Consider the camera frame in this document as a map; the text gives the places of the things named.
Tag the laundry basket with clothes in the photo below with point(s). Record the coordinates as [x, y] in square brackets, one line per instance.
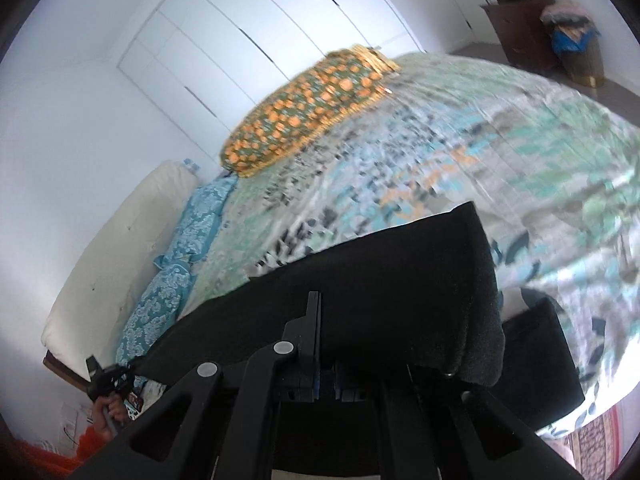
[575, 41]

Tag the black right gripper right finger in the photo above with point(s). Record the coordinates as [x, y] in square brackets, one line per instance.
[399, 420]

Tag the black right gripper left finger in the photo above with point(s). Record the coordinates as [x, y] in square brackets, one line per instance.
[226, 422]

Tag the orange sleeve left forearm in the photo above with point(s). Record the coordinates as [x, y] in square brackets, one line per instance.
[22, 461]

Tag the floral leaf bedsheet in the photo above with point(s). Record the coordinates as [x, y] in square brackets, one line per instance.
[554, 177]

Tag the orange green patterned pillow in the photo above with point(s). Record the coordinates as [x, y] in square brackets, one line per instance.
[342, 84]

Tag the dark brown dresser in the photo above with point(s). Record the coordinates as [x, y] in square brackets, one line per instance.
[524, 38]

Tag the person left hand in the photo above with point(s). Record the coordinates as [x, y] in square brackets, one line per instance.
[109, 416]

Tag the black pants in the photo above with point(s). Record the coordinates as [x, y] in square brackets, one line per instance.
[423, 294]

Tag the red patterned rug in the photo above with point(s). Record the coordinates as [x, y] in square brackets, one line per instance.
[594, 449]

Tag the blue patterned pillow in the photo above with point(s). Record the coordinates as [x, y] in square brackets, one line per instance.
[163, 300]

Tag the white wardrobe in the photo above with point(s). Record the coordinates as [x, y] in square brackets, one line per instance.
[206, 63]

